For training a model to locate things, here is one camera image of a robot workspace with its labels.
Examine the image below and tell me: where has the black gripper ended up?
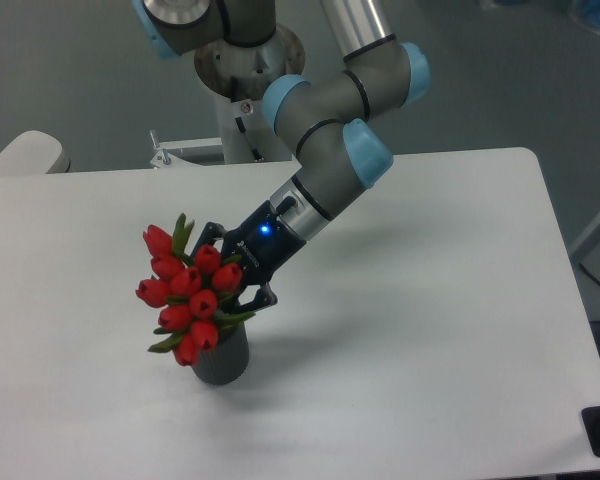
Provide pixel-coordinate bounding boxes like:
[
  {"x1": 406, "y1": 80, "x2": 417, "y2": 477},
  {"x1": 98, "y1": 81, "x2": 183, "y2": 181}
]
[{"x1": 186, "y1": 201, "x2": 307, "y2": 313}]

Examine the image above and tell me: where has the red tulip bouquet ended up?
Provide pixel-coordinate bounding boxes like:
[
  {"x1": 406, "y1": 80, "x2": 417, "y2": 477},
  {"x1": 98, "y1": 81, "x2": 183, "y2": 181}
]
[{"x1": 135, "y1": 214, "x2": 255, "y2": 366}]

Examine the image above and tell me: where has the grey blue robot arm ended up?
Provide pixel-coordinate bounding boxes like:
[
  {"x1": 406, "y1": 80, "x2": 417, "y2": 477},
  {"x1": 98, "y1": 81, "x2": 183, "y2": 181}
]
[{"x1": 134, "y1": 1, "x2": 430, "y2": 314}]

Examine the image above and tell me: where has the dark grey ribbed vase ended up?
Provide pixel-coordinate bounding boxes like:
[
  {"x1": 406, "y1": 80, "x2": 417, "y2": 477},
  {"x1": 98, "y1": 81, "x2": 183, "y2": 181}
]
[{"x1": 192, "y1": 324, "x2": 250, "y2": 386}]

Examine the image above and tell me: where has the beige chair backrest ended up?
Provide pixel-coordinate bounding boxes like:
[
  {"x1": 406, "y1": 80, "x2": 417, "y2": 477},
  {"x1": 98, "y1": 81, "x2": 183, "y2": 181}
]
[{"x1": 0, "y1": 130, "x2": 71, "y2": 178}]

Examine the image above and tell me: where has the black cable on pedestal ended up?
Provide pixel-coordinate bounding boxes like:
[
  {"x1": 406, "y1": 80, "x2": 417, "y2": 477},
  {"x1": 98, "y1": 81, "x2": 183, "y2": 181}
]
[{"x1": 233, "y1": 116, "x2": 265, "y2": 164}]

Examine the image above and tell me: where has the white metal base frame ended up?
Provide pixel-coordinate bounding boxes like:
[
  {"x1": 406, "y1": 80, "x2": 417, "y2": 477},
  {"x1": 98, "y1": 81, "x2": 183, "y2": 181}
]
[{"x1": 148, "y1": 128, "x2": 301, "y2": 170}]

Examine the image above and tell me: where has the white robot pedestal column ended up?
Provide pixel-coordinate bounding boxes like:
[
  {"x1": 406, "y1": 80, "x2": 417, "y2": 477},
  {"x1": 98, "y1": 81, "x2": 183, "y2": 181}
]
[{"x1": 194, "y1": 24, "x2": 305, "y2": 138}]

